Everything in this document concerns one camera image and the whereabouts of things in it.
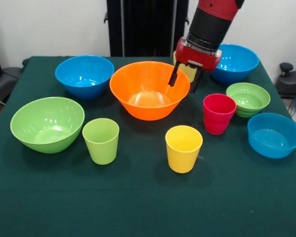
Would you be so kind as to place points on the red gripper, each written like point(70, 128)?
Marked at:
point(197, 58)

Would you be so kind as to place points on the large orange bowl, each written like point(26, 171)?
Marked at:
point(143, 108)

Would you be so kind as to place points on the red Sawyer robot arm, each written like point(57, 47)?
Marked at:
point(209, 24)

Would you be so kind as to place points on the pale translucent yellow cup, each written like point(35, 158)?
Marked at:
point(188, 72)

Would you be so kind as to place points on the red cup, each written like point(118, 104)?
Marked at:
point(217, 121)

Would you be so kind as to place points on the large blue bowl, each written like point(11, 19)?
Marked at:
point(239, 66)
point(84, 81)

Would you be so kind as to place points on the small green bowl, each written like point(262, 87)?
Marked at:
point(249, 98)

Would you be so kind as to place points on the black knobbed equipment base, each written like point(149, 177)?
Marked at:
point(291, 81)

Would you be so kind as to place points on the small blue bowl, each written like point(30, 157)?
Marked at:
point(273, 140)

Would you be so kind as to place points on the green cup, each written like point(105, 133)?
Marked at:
point(101, 150)

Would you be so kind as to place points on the dark green table cloth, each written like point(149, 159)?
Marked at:
point(138, 197)

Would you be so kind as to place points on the large green bowl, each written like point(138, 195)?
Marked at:
point(47, 128)

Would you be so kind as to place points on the black chair base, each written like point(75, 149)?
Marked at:
point(5, 81)

